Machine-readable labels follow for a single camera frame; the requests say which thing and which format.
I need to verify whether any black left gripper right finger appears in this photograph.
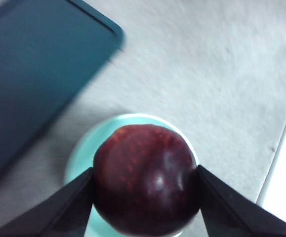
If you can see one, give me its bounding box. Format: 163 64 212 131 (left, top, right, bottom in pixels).
197 164 286 237

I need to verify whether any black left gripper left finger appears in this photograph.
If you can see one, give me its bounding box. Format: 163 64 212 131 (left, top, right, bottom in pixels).
0 167 95 237

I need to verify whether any teal ceramic bowl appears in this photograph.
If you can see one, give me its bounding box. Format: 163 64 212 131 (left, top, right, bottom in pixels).
63 113 198 237

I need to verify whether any dark purple plum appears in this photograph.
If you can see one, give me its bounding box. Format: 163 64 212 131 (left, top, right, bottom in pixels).
92 124 201 237

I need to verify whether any black rectangular tray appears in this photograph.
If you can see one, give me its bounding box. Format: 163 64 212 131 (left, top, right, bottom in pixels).
0 0 125 191

